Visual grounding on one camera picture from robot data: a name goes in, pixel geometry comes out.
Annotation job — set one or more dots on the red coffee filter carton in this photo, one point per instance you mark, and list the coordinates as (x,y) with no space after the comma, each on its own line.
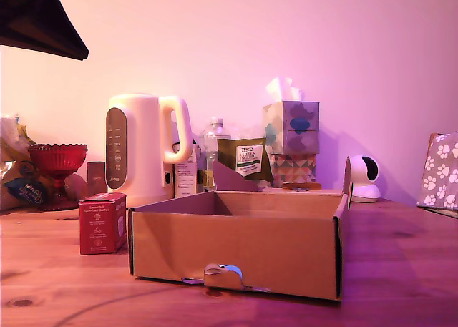
(98,223)

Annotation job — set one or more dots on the small dark brown box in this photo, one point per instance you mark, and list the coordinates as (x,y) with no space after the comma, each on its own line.
(96,176)

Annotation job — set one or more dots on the white printed carton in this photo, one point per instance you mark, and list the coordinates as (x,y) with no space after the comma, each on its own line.
(185,176)

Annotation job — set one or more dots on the floral tissue box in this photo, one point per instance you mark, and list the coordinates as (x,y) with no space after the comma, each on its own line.
(297,126)

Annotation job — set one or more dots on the triangle pattern box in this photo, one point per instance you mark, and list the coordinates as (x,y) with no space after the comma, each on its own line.
(293,167)

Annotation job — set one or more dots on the open cardboard box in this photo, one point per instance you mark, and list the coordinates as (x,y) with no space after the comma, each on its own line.
(236,248)

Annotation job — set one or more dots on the red glass footed bowl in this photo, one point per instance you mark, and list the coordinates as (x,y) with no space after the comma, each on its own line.
(57,159)

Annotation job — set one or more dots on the yellow printed snack bag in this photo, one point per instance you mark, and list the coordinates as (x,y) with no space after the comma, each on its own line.
(14,176)

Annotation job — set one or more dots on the white electric kettle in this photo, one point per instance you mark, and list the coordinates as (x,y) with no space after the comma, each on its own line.
(143,151)

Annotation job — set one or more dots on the clear plastic water bottle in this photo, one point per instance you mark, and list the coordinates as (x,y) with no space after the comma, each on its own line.
(212,141)

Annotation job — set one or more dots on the green labelled pouch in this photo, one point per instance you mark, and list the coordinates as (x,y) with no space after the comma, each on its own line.
(250,157)

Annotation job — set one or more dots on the white tissue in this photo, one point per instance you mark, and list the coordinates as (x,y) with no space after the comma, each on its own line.
(281,89)

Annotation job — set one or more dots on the paw print cushion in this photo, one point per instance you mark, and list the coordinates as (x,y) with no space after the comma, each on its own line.
(442,173)

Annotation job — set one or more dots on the small white round camera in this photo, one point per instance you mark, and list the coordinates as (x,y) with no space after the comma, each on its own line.
(365,178)

